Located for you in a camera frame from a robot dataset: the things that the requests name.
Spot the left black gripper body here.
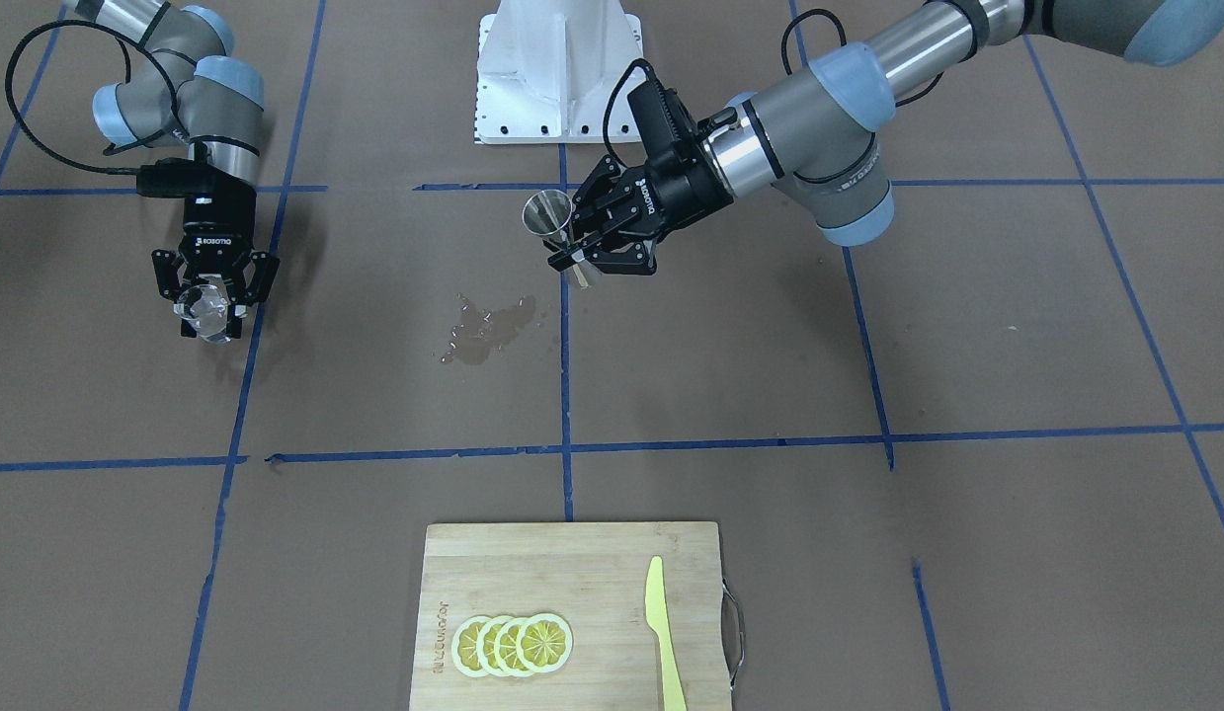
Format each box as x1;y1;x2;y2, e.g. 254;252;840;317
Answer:
616;155;734;240

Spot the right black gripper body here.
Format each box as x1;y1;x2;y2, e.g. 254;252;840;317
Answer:
179;180;258;288

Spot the clear glass shaker cup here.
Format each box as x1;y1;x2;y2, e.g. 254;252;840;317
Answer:
173;281;235;344

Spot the steel jigger measuring cup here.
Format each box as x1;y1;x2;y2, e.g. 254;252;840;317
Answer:
521;188;602;289

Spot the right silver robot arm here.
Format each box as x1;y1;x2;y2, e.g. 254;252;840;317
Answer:
69;1;279;343

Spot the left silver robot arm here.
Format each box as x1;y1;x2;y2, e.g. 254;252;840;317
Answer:
543;1;1224;277

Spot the bamboo cutting board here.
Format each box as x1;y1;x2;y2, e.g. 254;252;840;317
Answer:
409;521;733;710

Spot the yellow plastic knife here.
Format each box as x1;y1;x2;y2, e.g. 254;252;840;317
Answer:
644;556;687;710

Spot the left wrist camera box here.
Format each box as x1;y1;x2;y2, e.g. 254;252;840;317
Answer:
628;80;701;176

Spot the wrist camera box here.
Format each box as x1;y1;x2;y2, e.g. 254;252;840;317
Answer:
133;158;218;198
628;80;701;176

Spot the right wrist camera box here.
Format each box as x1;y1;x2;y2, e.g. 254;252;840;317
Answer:
133;158;218;198

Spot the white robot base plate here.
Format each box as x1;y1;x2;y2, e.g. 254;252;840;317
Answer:
472;1;643;144

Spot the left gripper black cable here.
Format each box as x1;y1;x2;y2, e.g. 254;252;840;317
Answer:
602;9;942;171

